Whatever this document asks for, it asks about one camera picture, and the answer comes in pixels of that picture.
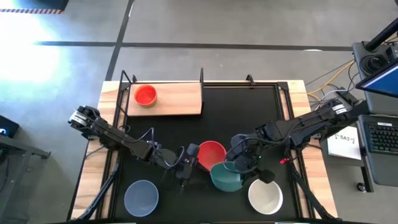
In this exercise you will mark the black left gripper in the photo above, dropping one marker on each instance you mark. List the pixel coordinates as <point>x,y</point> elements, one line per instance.
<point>186,168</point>

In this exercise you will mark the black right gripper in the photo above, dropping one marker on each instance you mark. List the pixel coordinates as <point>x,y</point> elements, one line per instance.
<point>245,152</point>

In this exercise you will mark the large white bowl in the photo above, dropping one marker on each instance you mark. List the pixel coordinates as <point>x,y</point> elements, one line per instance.
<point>265,197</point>

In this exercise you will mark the large green bowl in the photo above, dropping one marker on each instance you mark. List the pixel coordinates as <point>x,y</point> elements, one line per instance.
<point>224,182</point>

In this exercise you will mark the large red bowl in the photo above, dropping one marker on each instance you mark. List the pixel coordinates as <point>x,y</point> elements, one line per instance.
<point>211,152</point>

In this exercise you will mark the large blue-grey bowl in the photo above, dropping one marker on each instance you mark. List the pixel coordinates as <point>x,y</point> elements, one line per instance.
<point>141,198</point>

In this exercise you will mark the small orange translucent bowl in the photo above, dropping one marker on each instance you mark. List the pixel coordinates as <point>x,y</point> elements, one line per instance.
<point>145,95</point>

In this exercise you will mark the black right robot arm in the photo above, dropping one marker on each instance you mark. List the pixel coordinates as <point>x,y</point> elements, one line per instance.
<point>311,124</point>

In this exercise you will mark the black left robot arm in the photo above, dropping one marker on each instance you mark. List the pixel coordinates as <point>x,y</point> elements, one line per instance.
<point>109,133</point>

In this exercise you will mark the wooden shelf board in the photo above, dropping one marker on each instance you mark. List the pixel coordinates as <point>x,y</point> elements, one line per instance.
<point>177,99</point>

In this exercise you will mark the small red tag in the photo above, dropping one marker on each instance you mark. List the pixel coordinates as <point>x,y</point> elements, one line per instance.
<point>284,160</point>

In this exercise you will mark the black table mat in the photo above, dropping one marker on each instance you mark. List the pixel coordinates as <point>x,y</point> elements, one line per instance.
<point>217,118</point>

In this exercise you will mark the white paper sheet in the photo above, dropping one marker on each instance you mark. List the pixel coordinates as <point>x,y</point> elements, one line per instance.
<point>345,146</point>

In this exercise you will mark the black caster wheel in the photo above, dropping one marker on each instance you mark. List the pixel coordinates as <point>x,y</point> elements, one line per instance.
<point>361,187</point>

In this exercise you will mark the black power strip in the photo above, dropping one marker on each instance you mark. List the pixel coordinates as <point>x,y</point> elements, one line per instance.
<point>347,93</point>

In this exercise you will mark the grey equipment cart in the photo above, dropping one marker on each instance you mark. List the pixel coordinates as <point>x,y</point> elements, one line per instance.
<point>385,168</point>

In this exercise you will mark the black keyboard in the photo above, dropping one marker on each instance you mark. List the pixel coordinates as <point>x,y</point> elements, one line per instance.
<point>382,137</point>

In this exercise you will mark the monitor with blue screen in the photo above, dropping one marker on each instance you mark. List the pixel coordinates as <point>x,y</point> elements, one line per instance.
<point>382,82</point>

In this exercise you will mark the black round device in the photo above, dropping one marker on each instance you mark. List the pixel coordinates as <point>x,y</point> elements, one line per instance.
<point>374,63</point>

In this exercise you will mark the grey metal stand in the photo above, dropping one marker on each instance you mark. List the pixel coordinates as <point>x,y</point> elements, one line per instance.
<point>18,149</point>

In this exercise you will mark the black device with light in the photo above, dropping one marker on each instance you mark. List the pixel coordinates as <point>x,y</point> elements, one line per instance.
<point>7,126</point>

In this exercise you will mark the black pole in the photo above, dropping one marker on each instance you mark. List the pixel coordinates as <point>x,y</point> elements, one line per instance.
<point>382,35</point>

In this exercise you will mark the dark floor mat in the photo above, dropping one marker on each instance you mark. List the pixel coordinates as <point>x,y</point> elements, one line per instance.
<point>49,4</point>

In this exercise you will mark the striped hazard tape strip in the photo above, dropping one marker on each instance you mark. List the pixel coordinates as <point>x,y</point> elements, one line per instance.
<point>31,11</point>

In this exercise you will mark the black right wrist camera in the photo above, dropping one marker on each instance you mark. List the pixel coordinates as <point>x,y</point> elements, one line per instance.
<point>266,176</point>

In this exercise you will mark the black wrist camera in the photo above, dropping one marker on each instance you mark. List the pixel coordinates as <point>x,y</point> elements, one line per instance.
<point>266,176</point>
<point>192,150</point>

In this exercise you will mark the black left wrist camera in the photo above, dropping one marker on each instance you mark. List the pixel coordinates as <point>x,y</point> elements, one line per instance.
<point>192,150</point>

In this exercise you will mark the black diagonal frame strut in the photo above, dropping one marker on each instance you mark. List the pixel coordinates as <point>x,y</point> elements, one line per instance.
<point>308,193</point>
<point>102,193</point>

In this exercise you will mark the black table frame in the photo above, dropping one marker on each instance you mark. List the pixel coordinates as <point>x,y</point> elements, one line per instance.
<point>224,84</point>

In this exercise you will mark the black frame clamp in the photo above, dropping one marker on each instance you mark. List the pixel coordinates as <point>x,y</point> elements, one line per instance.
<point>250,79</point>
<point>134,78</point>

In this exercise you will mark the black metal shelf frame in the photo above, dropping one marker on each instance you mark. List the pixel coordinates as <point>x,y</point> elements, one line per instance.
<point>201,77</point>

